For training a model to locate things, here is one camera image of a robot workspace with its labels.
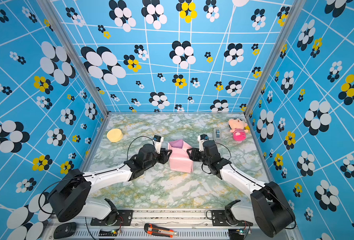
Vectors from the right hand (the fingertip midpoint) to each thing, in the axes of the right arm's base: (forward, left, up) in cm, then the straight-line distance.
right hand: (191, 151), depth 86 cm
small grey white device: (+17, -19, -7) cm, 26 cm away
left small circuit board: (-38, +41, -13) cm, 58 cm away
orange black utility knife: (-37, +20, -10) cm, 43 cm away
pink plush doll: (+23, -33, -5) cm, 41 cm away
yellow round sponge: (+18, +54, -8) cm, 57 cm away
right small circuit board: (-38, -21, -12) cm, 45 cm away
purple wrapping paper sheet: (-7, +6, +2) cm, 10 cm away
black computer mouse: (-38, +59, -7) cm, 71 cm away
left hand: (0, +12, +2) cm, 12 cm away
